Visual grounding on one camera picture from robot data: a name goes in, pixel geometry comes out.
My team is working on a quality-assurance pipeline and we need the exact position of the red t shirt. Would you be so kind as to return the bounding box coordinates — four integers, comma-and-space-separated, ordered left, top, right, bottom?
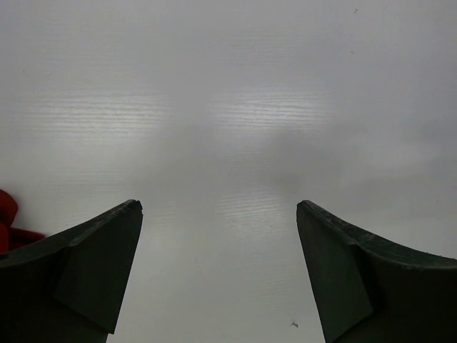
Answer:
1, 190, 46, 254

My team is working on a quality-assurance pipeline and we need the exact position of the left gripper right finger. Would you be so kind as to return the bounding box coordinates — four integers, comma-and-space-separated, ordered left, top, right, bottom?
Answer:
296, 200, 456, 342

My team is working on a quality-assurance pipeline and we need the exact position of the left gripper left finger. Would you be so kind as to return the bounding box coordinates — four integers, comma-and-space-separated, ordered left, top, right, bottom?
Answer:
1, 199, 143, 343

